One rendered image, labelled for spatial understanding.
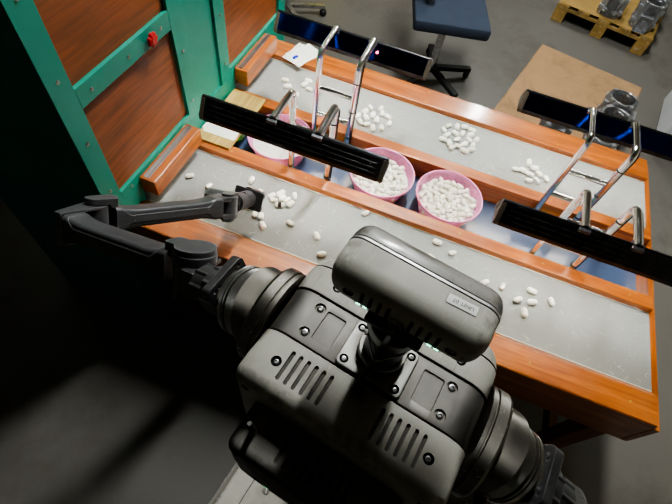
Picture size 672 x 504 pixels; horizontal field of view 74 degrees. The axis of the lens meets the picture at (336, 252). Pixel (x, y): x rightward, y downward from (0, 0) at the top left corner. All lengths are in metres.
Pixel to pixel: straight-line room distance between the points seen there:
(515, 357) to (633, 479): 1.17
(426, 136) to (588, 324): 0.98
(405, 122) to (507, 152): 0.47
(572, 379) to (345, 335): 1.07
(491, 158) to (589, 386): 0.99
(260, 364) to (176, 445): 1.51
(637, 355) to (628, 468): 0.87
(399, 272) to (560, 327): 1.25
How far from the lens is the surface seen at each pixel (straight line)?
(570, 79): 3.99
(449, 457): 0.64
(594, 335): 1.76
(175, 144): 1.74
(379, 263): 0.49
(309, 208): 1.67
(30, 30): 1.24
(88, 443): 2.22
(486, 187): 1.93
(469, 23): 3.29
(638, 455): 2.63
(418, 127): 2.08
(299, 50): 2.35
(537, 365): 1.57
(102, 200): 1.16
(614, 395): 1.67
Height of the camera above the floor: 2.05
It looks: 57 degrees down
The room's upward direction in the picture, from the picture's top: 11 degrees clockwise
